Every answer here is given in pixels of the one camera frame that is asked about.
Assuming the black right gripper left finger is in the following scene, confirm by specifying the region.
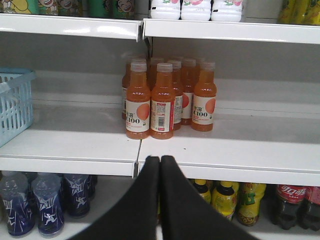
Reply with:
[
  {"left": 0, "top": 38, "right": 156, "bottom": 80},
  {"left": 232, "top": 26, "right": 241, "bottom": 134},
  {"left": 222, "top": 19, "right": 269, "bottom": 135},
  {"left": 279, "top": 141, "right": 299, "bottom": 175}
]
[{"left": 70, "top": 156, "right": 160, "bottom": 240}]

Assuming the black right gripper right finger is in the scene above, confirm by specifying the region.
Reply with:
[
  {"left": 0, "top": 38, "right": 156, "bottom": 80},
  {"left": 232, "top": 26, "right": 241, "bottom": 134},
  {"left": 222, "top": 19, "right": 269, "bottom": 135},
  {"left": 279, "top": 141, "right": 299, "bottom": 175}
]
[{"left": 159, "top": 155, "right": 257, "bottom": 240}]

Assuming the light blue plastic basket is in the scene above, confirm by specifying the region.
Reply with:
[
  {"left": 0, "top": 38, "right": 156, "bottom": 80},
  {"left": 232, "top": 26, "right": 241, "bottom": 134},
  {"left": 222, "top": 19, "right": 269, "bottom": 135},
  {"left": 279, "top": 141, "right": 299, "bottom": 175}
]
[{"left": 0, "top": 67, "right": 36, "bottom": 146}]

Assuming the yellow lemon tea bottle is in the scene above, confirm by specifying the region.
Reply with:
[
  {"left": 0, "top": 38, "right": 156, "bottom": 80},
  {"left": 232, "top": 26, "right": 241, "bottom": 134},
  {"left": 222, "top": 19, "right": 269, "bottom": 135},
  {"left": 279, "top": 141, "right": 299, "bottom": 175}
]
[
  {"left": 211, "top": 181, "right": 240, "bottom": 221},
  {"left": 237, "top": 182, "right": 267, "bottom": 227}
]

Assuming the blue sports drink bottle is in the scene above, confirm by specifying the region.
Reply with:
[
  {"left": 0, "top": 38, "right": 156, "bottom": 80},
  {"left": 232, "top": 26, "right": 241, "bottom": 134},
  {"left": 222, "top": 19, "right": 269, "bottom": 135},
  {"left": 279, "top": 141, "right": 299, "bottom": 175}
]
[
  {"left": 0, "top": 171, "right": 35, "bottom": 238},
  {"left": 31, "top": 172, "right": 65, "bottom": 238}
]

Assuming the plastic cola bottle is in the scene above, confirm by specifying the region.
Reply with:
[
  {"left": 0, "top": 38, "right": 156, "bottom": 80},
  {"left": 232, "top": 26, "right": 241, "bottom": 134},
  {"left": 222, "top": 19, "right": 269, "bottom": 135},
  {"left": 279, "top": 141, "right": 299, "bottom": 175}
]
[
  {"left": 271, "top": 184, "right": 307, "bottom": 230},
  {"left": 300, "top": 186, "right": 320, "bottom": 231}
]

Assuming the orange C100 juice bottle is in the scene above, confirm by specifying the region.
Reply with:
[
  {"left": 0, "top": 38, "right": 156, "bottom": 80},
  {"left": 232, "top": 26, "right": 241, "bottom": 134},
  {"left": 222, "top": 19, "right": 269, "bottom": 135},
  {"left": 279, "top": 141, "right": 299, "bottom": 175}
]
[
  {"left": 150, "top": 62, "right": 176, "bottom": 140},
  {"left": 125, "top": 61, "right": 151, "bottom": 140},
  {"left": 191, "top": 61, "right": 217, "bottom": 132}
]

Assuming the white metal shelf unit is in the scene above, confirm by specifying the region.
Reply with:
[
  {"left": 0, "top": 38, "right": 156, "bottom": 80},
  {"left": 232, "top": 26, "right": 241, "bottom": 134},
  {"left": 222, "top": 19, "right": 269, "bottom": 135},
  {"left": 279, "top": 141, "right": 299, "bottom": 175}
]
[{"left": 0, "top": 12, "right": 320, "bottom": 240}]

